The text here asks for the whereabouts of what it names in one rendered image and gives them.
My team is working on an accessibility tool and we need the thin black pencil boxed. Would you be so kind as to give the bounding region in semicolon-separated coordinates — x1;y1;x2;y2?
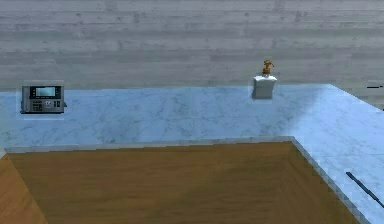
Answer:
345;171;384;209

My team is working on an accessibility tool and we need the white soap dispenser bottle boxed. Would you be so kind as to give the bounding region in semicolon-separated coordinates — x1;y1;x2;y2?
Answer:
251;59;278;100

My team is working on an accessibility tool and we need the grey desk phone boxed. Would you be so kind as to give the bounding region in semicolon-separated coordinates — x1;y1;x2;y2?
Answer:
19;84;68;115

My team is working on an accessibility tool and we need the marble worktop counter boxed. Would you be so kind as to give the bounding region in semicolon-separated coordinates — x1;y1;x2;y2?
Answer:
0;83;384;224

